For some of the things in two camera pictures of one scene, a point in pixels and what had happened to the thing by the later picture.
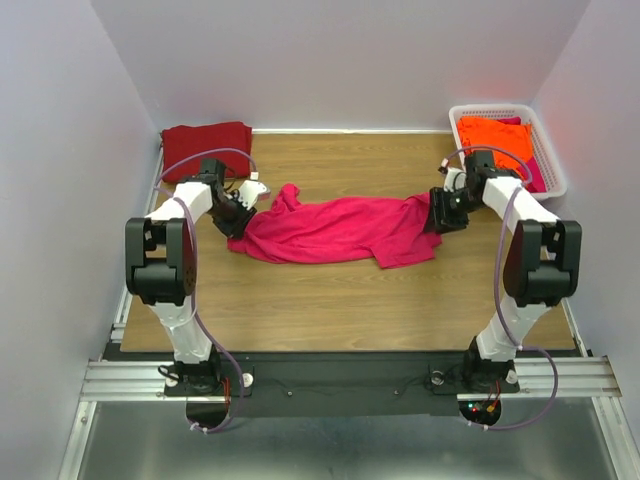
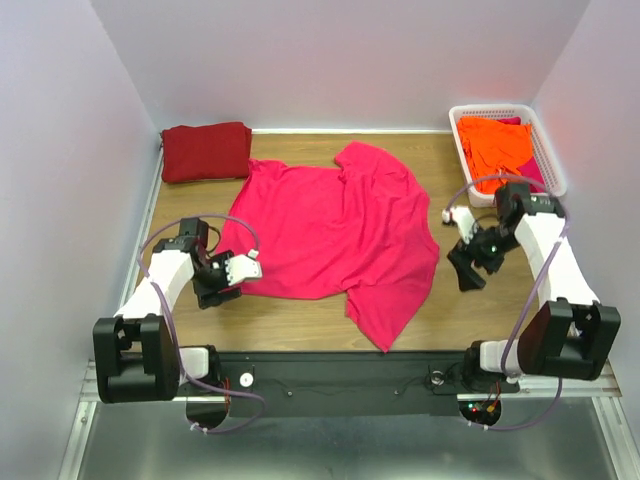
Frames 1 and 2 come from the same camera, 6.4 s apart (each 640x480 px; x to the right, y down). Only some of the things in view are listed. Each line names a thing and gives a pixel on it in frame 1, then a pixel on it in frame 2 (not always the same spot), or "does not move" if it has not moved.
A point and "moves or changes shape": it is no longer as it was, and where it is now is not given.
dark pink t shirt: x=529 y=173 does not move
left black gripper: x=233 y=218 → x=213 y=291
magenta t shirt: x=389 y=229 moves or changes shape
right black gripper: x=445 y=211 → x=470 y=256
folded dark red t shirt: x=184 y=141 does not move
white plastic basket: x=545 y=155 does not move
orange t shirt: x=511 y=143 does not move
